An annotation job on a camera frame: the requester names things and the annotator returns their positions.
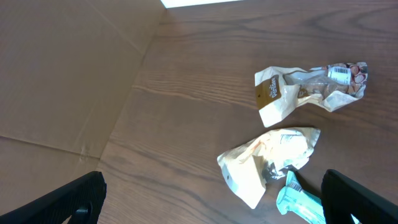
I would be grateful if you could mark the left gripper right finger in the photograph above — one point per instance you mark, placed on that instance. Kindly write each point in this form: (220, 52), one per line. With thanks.
(344, 199)

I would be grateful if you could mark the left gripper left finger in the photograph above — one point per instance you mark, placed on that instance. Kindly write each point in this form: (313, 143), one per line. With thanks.
(79, 201)

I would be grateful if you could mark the cream snack bag with barcode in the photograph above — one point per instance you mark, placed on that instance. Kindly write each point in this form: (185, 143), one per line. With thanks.
(279, 90)

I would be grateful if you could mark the teal snack wrapper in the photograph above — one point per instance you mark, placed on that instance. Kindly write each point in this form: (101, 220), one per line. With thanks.
(293, 198)

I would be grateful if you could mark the crumpled tan snack bag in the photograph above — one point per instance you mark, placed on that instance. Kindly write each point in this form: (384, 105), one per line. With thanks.
(249, 167)

